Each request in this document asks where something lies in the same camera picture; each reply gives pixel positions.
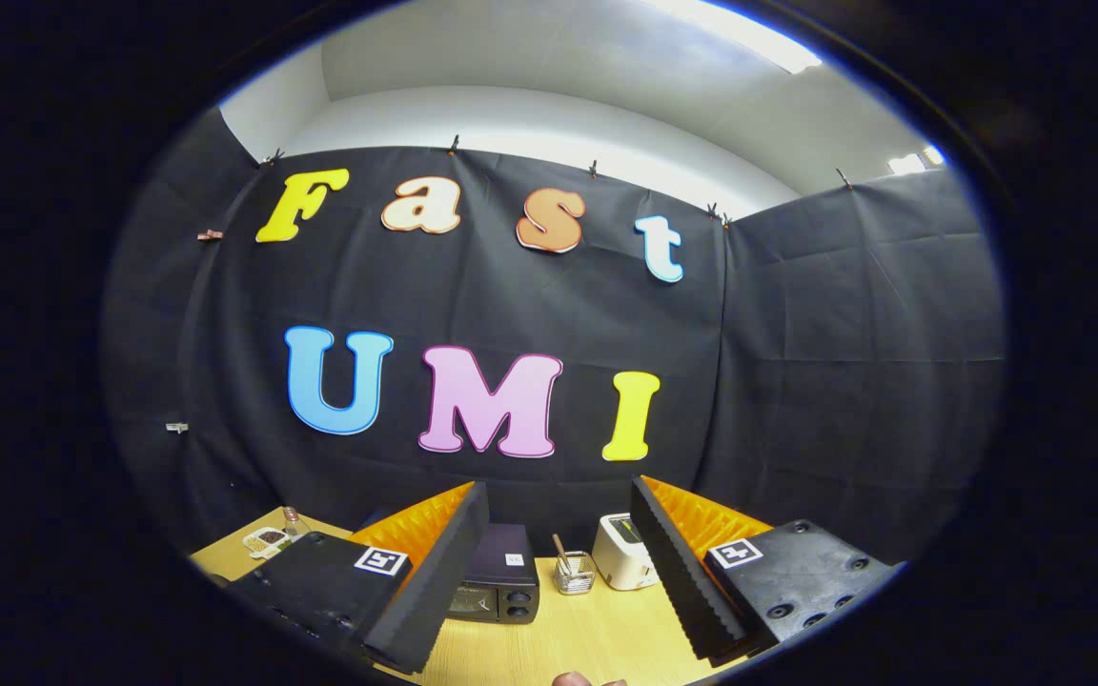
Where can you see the clear plastic water bottle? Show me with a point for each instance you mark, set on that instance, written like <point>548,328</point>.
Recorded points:
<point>294,522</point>

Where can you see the white divided snack dish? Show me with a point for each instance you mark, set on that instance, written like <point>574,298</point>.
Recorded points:
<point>266,540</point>

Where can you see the wooden stick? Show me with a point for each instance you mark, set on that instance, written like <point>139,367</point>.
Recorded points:
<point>560,551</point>

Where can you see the white toaster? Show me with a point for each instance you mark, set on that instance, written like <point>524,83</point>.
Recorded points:
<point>620,557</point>

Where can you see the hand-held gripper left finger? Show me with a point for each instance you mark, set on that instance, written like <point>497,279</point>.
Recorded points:
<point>435,591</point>

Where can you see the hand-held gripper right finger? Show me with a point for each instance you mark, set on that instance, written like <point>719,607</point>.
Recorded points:
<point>678,576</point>

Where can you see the row of black cloth clips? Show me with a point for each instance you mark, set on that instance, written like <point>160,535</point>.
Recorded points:
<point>454,145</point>

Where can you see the small ceiling light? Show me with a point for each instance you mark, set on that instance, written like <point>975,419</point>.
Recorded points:
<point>916,160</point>

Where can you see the black toaster oven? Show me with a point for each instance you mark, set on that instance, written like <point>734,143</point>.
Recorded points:
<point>506,553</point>

